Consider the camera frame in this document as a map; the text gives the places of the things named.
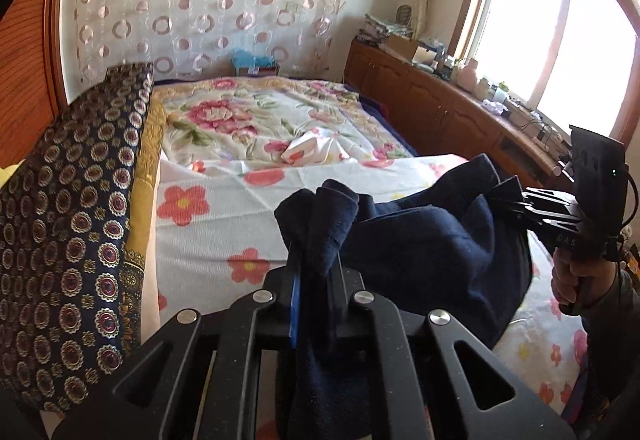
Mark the white folded blanket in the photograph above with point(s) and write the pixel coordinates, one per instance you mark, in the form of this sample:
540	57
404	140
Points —
150	307

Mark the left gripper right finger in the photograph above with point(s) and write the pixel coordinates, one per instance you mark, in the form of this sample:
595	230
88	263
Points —
430	378

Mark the white flower bed sheet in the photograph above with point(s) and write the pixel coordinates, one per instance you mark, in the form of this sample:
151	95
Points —
216	237

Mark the person's right hand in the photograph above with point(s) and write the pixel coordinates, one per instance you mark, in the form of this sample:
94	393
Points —
583	280

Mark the navy blue printed t-shirt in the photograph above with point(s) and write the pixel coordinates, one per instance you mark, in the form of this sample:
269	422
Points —
447	247

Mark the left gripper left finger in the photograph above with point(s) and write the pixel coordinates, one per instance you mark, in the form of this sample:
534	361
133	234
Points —
198	376

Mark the floral quilt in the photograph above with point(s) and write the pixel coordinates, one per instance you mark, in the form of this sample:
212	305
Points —
254	123

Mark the clutter on cabinet top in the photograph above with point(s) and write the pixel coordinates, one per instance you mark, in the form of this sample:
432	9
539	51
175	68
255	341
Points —
390	40

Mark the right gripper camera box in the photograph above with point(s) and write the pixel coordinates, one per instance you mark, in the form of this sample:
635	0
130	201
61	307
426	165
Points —
600	178

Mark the yellow plush toy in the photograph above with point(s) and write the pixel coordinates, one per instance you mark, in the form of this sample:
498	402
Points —
7	172

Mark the person's right forearm sleeve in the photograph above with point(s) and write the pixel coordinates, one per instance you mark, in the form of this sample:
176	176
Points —
610	406

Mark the window with wooden frame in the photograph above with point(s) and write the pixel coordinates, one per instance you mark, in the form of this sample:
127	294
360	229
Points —
574	61

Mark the wooden side cabinet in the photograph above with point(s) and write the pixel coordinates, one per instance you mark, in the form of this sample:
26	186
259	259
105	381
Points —
437	118

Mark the yellow gold folded blanket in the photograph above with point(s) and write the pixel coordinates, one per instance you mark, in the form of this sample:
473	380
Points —
132	274

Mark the dark circle-patterned folded blanket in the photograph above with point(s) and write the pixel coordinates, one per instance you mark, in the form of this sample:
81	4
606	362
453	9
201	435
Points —
64	224

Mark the blue tissue pack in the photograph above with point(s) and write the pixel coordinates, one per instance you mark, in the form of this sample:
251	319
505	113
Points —
245	63

